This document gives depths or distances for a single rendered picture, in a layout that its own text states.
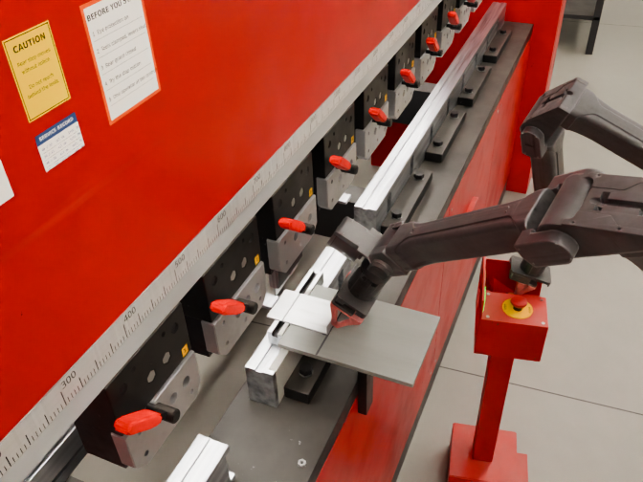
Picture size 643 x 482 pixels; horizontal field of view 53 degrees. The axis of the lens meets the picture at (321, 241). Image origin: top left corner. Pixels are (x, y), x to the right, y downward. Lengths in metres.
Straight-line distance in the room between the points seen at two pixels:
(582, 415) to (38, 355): 2.09
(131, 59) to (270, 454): 0.78
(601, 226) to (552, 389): 1.87
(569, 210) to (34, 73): 0.53
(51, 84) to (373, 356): 0.79
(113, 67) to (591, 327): 2.41
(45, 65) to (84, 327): 0.26
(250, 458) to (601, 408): 1.59
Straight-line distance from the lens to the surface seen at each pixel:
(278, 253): 1.06
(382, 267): 1.04
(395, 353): 1.21
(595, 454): 2.42
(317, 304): 1.30
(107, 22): 0.65
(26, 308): 0.63
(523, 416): 2.45
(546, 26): 3.15
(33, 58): 0.59
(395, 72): 1.51
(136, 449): 0.85
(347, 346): 1.22
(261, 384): 1.26
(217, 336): 0.94
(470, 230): 0.86
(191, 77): 0.77
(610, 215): 0.72
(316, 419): 1.27
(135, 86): 0.69
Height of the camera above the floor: 1.89
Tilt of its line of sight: 37 degrees down
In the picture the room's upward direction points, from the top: 2 degrees counter-clockwise
